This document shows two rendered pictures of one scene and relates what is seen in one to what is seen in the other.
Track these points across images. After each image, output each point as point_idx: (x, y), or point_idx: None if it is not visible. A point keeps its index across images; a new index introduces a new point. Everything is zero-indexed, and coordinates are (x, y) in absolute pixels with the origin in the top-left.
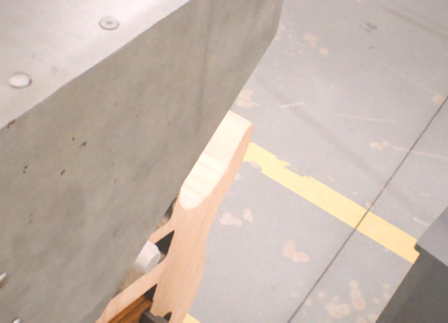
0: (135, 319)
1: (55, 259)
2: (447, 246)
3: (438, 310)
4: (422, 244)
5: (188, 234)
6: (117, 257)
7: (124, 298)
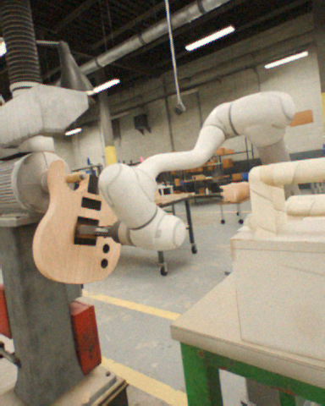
0: None
1: (52, 109)
2: None
3: None
4: (226, 271)
5: (107, 209)
6: (63, 122)
7: (86, 212)
